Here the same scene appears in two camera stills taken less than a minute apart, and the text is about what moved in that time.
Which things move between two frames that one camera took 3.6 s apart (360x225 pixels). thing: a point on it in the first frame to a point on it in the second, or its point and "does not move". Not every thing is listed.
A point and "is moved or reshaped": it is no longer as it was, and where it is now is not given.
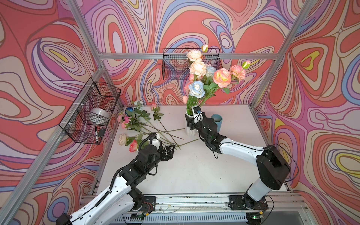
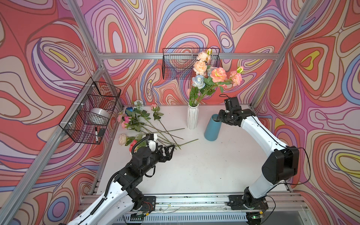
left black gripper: x=169 y=155 does not move
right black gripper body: x=198 y=126 to x=224 y=116
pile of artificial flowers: x=137 y=120 does not move
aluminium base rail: x=285 y=209 does not move
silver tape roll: x=99 y=116 does not move
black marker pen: x=96 y=135 does not move
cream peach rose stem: x=197 y=68 is moved or reshaped
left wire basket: x=86 y=121 does not move
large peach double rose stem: x=223 y=77 is moved or reshaped
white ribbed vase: x=190 y=132 is moved or reshaped
